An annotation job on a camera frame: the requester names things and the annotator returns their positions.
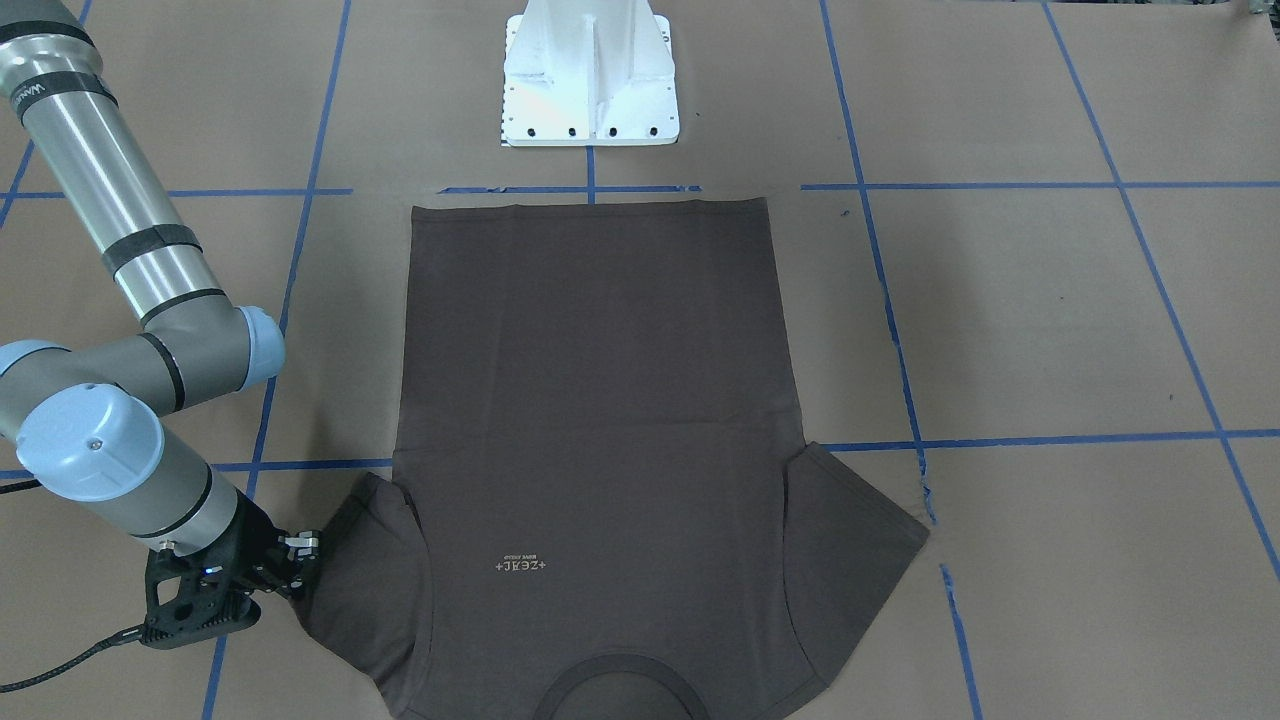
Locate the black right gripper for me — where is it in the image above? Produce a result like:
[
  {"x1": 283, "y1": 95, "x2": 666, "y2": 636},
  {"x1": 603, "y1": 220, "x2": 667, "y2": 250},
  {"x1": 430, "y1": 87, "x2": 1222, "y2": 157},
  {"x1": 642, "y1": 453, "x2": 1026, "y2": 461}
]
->
[{"x1": 140, "y1": 493, "x2": 321, "y2": 650}]

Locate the dark brown t-shirt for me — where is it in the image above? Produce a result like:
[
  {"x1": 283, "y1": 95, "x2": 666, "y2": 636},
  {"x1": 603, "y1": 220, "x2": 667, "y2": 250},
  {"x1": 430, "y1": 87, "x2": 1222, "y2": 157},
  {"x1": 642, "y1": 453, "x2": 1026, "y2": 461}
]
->
[{"x1": 294, "y1": 199, "x2": 929, "y2": 719}]

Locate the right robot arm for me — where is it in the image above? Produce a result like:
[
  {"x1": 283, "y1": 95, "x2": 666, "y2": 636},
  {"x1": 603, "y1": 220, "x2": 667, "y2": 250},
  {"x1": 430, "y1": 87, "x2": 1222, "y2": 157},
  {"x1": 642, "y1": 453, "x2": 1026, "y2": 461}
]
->
[{"x1": 3, "y1": 1, "x2": 319, "y2": 650}]

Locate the black braided cable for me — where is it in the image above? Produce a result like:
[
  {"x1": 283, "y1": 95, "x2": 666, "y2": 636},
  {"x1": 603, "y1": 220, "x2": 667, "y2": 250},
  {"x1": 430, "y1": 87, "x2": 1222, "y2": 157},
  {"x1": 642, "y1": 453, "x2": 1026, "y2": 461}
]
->
[{"x1": 0, "y1": 478, "x2": 151, "y2": 693}]

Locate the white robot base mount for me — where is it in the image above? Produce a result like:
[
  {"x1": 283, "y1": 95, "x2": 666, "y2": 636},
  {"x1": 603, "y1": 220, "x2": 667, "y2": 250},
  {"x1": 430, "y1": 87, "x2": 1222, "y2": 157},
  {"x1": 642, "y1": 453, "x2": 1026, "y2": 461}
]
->
[{"x1": 500, "y1": 1, "x2": 681, "y2": 149}]

